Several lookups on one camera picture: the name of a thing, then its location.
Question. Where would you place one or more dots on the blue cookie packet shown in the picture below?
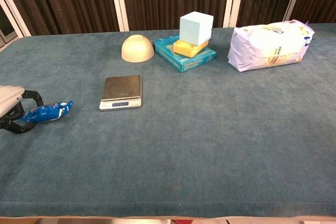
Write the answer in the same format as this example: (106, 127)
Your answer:
(44, 112)

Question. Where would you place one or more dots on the small kitchen scale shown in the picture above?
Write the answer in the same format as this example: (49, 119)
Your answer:
(122, 89)

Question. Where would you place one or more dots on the teal flat cardboard box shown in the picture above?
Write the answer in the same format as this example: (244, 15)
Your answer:
(191, 61)

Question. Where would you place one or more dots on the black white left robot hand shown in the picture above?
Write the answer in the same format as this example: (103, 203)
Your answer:
(10, 98)

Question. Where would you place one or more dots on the white plastic package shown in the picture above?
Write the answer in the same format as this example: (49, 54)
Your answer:
(267, 48)

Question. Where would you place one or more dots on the beige upturned bowl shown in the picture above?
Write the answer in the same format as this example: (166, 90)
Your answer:
(137, 49)

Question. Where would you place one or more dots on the light blue foam cube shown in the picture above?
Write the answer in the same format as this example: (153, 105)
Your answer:
(195, 28)

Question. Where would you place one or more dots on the blue table cloth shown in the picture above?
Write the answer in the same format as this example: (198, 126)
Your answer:
(183, 134)

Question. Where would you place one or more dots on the yellow sponge block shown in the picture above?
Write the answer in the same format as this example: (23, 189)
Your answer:
(187, 48)

